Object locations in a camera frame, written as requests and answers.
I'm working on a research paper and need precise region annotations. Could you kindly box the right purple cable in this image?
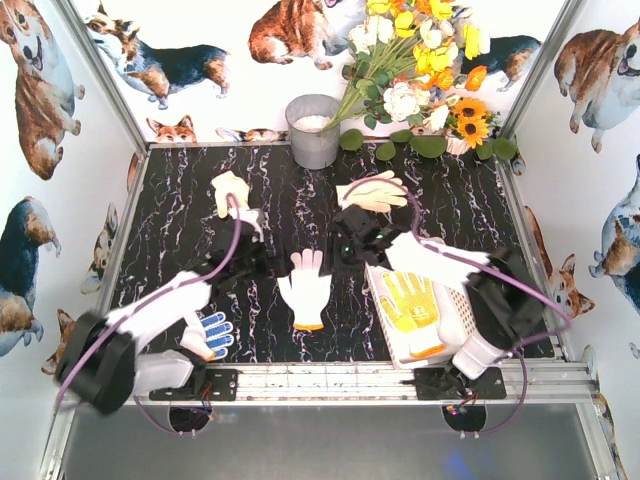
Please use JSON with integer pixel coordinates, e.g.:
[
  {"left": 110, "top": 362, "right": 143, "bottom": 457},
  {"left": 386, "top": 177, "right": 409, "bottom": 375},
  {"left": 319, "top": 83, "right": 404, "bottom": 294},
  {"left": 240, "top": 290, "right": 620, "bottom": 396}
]
[{"left": 339, "top": 178, "right": 574, "bottom": 351}]

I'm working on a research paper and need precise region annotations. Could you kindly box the yellow dotted white glove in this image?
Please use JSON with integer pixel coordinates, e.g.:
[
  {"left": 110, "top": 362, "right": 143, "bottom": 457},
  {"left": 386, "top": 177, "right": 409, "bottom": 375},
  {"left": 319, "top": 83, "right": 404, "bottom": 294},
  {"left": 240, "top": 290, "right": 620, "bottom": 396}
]
[{"left": 380, "top": 271, "right": 446, "bottom": 359}]

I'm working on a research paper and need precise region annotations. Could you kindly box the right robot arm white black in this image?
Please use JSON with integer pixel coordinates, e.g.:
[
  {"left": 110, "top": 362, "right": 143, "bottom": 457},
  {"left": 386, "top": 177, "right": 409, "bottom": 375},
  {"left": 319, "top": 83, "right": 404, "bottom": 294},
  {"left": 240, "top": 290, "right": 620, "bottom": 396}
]
[{"left": 321, "top": 205, "right": 544, "bottom": 381}]

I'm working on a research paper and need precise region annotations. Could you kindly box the cream glove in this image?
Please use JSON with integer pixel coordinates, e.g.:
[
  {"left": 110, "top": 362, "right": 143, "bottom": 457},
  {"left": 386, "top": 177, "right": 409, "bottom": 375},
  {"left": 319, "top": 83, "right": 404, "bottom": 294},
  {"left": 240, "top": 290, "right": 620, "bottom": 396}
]
[
  {"left": 211, "top": 171, "right": 250, "bottom": 219},
  {"left": 336, "top": 170, "right": 408, "bottom": 213}
]

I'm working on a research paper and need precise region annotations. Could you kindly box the cream glove back right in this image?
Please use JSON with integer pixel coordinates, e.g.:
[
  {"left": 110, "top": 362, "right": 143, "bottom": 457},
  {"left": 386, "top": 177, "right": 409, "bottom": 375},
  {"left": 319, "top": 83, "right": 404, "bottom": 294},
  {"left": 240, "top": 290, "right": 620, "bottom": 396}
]
[{"left": 336, "top": 170, "right": 408, "bottom": 213}]

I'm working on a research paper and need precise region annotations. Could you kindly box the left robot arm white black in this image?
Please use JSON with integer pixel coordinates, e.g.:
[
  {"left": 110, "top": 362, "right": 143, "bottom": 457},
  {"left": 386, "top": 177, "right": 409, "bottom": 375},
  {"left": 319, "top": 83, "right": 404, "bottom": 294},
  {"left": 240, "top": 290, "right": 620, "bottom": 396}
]
[{"left": 55, "top": 239, "right": 292, "bottom": 414}]

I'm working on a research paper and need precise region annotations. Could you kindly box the blue dotted glove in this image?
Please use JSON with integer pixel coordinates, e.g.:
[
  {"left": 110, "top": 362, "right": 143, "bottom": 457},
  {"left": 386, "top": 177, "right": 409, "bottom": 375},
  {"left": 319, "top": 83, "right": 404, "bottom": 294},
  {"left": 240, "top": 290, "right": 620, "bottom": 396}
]
[
  {"left": 277, "top": 248, "right": 332, "bottom": 331},
  {"left": 179, "top": 312, "right": 235, "bottom": 362}
]

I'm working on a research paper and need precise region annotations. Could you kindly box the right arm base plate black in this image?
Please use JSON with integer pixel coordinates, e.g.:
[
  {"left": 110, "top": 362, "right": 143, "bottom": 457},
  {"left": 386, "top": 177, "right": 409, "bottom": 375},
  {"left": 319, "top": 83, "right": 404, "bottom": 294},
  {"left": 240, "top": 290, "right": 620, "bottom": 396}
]
[{"left": 409, "top": 367, "right": 507, "bottom": 400}]

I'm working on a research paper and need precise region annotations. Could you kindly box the cream glove back left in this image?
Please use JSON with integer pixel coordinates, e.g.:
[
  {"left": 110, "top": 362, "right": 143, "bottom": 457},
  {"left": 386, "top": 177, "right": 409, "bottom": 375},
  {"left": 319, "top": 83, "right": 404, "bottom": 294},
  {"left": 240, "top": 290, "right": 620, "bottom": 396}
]
[{"left": 211, "top": 171, "right": 250, "bottom": 219}]

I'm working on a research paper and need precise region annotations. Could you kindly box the purple cable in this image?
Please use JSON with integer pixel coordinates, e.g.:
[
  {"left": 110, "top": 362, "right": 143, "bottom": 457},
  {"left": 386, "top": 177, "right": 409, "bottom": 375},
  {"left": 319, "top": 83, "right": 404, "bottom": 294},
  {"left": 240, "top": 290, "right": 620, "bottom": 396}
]
[
  {"left": 339, "top": 178, "right": 574, "bottom": 351},
  {"left": 53, "top": 192, "right": 244, "bottom": 411}
]

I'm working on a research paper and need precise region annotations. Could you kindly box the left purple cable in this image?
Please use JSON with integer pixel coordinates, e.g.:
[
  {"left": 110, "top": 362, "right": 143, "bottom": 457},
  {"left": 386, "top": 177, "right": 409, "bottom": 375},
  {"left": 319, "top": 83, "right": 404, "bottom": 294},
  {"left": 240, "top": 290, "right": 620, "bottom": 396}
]
[{"left": 53, "top": 192, "right": 244, "bottom": 411}]

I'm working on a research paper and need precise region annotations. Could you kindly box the artificial flower bouquet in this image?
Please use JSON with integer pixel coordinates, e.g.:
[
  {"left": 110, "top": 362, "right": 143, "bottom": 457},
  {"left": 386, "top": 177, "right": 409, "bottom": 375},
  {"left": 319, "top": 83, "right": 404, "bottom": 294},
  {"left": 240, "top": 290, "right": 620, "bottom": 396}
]
[{"left": 325, "top": 1, "right": 491, "bottom": 130}]

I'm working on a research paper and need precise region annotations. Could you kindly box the sunflower pot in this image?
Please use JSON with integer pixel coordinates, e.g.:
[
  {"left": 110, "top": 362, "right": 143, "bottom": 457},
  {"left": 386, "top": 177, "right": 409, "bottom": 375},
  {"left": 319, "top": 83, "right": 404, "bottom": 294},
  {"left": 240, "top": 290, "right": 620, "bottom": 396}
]
[{"left": 444, "top": 96, "right": 501, "bottom": 156}]

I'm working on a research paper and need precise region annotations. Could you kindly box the white perforated storage basket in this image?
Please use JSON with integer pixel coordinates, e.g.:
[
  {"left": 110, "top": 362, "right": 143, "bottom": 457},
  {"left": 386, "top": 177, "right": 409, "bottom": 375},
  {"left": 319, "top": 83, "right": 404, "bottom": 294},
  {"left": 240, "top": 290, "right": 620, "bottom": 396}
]
[{"left": 365, "top": 266, "right": 477, "bottom": 370}]

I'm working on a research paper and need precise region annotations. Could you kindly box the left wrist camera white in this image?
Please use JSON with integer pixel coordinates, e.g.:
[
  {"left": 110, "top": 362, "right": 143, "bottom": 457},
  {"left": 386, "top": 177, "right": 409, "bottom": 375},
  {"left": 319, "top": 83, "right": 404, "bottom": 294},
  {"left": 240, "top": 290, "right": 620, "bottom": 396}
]
[{"left": 229, "top": 208, "right": 265, "bottom": 243}]

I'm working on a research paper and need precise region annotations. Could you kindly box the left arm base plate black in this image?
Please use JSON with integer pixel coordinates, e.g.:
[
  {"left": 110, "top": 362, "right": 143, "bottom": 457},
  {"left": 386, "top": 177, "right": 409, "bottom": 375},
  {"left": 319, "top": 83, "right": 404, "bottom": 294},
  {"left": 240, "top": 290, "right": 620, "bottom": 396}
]
[{"left": 149, "top": 368, "right": 239, "bottom": 401}]

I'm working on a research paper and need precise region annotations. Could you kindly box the grey metal bucket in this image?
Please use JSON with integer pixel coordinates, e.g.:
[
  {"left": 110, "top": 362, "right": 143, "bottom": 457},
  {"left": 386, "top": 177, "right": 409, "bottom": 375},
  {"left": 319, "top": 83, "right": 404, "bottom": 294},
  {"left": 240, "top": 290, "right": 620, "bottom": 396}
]
[{"left": 285, "top": 94, "right": 340, "bottom": 170}]

